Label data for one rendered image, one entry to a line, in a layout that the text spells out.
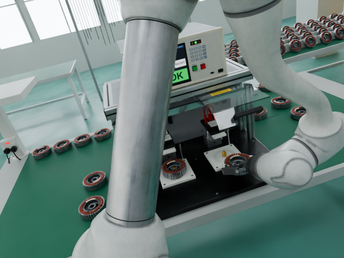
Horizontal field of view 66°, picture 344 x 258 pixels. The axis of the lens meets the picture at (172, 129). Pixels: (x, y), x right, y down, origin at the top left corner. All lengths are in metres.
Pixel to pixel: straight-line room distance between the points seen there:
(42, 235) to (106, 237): 0.74
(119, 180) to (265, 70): 0.34
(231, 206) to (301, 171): 0.42
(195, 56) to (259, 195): 0.62
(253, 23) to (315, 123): 0.39
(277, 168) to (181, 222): 0.46
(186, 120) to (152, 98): 0.92
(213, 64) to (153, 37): 0.74
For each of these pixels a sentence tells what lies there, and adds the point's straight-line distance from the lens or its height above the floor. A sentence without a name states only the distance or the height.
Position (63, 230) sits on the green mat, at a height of 0.75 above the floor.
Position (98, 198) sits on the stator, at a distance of 1.21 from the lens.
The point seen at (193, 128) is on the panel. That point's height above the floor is 0.83.
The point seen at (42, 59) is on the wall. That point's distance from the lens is 7.64.
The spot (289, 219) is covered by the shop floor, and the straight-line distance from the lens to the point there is 2.03.
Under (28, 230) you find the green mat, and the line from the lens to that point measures 1.32.
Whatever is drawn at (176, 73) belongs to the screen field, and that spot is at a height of 1.18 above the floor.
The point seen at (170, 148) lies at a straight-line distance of 1.19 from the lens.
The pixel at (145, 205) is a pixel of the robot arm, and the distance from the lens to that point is 0.52.
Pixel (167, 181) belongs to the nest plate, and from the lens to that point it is 1.16.
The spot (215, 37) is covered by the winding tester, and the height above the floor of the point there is 1.29.
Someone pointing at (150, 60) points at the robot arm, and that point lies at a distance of 0.48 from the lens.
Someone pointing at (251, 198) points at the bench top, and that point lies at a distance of 1.09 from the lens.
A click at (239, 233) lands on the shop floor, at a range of 1.94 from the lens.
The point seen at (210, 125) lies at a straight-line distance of 1.23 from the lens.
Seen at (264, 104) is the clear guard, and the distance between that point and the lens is 1.07.
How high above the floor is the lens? 1.51
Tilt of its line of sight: 28 degrees down
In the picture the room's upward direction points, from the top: 13 degrees counter-clockwise
